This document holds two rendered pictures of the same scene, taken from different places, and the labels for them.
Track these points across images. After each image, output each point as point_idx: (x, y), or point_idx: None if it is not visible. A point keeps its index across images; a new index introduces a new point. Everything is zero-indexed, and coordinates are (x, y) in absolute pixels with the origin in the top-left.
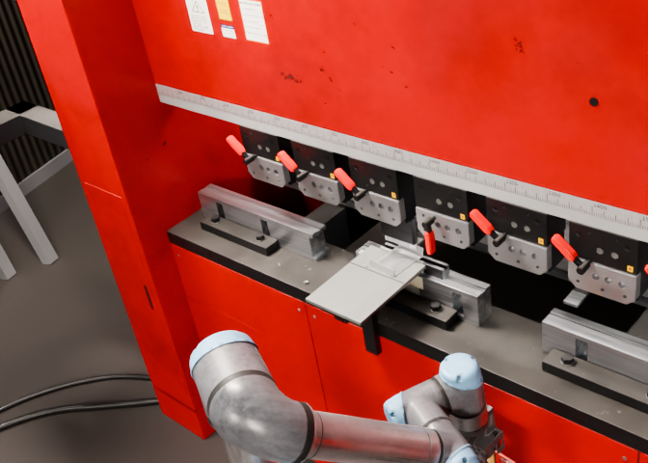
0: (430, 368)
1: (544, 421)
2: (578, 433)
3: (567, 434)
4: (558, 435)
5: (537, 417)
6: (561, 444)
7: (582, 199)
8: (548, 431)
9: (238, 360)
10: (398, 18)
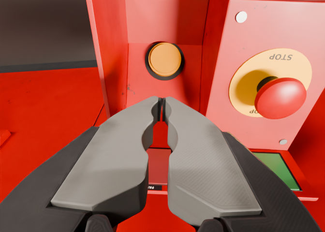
0: None
1: (173, 224)
2: (123, 230)
3: (140, 218)
4: (153, 209)
5: (184, 225)
6: (150, 196)
7: None
8: (168, 207)
9: None
10: None
